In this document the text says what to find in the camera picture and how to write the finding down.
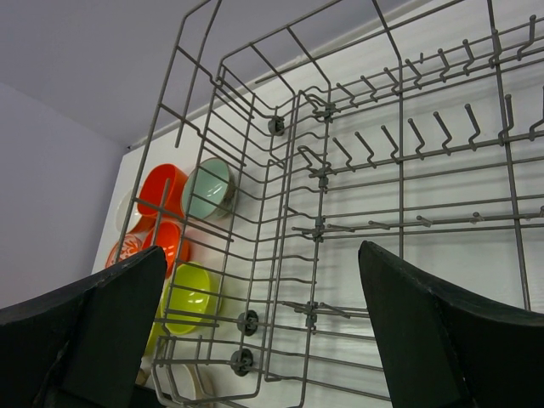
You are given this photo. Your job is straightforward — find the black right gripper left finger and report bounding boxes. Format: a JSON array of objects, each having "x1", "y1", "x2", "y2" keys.
[{"x1": 1, "y1": 246, "x2": 167, "y2": 407}]

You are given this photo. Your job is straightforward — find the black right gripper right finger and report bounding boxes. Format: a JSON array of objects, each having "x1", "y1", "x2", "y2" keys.
[{"x1": 359, "y1": 241, "x2": 543, "y2": 407}]

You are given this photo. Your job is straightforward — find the grey wire dish rack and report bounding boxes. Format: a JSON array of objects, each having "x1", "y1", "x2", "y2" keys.
[{"x1": 134, "y1": 1, "x2": 543, "y2": 407}]

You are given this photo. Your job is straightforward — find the lime green bowl left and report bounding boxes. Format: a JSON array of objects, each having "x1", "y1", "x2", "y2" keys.
[{"x1": 144, "y1": 310, "x2": 165, "y2": 356}]

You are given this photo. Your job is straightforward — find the lime green bowl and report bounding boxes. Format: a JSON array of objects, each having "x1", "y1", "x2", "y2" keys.
[
  {"x1": 161, "y1": 263, "x2": 221, "y2": 335},
  {"x1": 144, "y1": 310, "x2": 165, "y2": 356}
]

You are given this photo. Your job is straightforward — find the lime green bowl right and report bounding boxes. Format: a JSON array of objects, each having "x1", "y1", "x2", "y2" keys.
[{"x1": 161, "y1": 263, "x2": 221, "y2": 335}]

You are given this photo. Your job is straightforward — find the small white bowl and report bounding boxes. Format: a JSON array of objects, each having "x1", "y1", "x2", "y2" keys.
[{"x1": 115, "y1": 189, "x2": 142, "y2": 233}]

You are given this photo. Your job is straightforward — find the orange round bowl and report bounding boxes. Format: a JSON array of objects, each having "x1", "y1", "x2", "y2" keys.
[{"x1": 156, "y1": 222, "x2": 190, "y2": 279}]

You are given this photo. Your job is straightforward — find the orange square bowl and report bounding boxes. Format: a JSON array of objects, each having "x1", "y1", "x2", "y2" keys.
[{"x1": 138, "y1": 163, "x2": 188, "y2": 218}]

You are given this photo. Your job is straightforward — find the pale green ceramic bowl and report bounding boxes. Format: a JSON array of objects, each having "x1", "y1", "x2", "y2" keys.
[{"x1": 180, "y1": 157, "x2": 237, "y2": 220}]

